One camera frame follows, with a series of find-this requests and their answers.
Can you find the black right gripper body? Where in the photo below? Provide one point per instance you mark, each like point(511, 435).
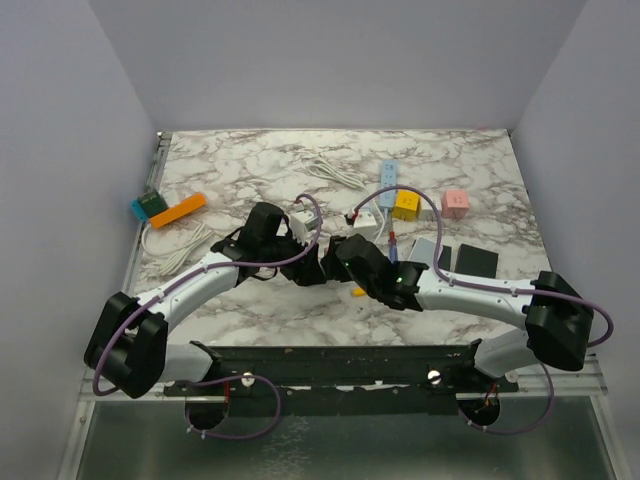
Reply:
point(337, 269)

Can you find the white tiger cube socket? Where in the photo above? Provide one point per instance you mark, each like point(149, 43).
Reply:
point(427, 214)

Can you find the blue red screwdriver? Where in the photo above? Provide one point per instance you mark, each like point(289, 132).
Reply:
point(392, 247)

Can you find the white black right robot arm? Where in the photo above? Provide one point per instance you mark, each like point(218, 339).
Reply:
point(550, 321)

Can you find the yellow cube socket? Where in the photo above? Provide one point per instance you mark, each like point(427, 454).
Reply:
point(407, 206)

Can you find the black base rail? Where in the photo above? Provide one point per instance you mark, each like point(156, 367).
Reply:
point(328, 381)

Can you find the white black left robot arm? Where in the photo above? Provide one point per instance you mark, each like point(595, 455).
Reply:
point(129, 351)

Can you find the black block under box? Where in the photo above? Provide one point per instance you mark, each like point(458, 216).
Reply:
point(445, 258)

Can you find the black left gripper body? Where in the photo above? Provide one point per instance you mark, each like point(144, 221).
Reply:
point(277, 250)

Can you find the black flat block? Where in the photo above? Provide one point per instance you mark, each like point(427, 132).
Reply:
point(477, 262)

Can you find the teal blue plug block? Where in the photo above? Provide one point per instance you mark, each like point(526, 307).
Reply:
point(148, 205)

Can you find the light blue power strip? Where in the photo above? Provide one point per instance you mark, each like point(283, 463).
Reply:
point(388, 178)

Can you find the orange power strip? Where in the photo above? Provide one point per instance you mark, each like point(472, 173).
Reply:
point(178, 211)

